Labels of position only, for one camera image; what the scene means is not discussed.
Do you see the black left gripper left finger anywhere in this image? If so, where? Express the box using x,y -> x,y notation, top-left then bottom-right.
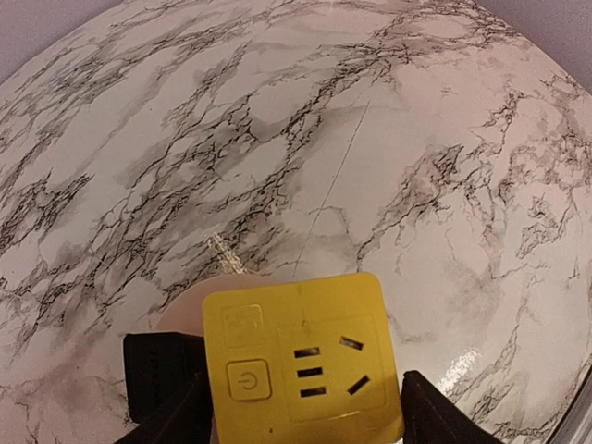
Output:
116,372 -> 213,444

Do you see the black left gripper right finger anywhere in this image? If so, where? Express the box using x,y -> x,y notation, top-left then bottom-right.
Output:
401,370 -> 501,444

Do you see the black power adapter with cable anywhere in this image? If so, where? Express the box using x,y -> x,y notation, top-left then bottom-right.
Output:
123,332 -> 207,425

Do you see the pink round power strip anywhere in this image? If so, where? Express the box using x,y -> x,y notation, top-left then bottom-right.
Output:
154,275 -> 278,334

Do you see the yellow cube socket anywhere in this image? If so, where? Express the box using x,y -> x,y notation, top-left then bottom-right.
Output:
203,273 -> 404,443

